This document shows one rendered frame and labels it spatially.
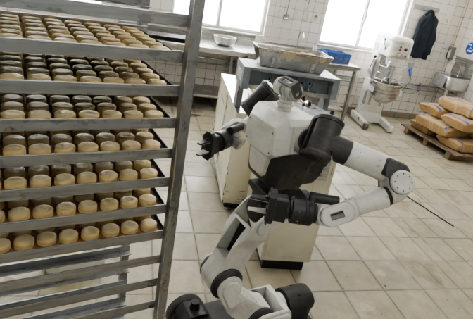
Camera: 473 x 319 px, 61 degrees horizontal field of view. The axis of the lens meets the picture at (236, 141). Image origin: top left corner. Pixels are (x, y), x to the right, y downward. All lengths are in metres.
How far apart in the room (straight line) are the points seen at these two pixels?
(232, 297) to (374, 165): 0.80
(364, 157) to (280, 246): 1.41
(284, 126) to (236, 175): 1.76
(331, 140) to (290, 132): 0.15
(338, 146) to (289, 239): 1.39
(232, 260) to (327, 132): 0.67
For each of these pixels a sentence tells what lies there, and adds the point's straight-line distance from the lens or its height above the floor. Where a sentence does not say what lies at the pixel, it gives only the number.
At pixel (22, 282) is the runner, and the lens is 1.27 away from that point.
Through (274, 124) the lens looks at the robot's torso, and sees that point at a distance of 1.45.
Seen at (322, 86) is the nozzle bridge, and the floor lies 1.09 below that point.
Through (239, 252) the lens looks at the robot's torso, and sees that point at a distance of 1.70.
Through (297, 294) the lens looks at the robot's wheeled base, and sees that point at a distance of 2.14.
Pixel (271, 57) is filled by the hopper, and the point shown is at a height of 1.26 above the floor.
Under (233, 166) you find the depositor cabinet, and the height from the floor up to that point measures 0.41.
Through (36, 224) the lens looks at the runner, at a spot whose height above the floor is 1.05.
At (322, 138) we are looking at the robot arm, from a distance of 1.36.
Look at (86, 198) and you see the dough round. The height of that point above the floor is 1.06.
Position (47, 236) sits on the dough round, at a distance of 1.26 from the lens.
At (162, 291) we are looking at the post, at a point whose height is 0.77.
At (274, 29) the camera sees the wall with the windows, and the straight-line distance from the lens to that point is 6.36.
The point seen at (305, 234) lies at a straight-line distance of 2.69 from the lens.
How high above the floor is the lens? 1.69
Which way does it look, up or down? 21 degrees down
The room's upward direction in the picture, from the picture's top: 10 degrees clockwise
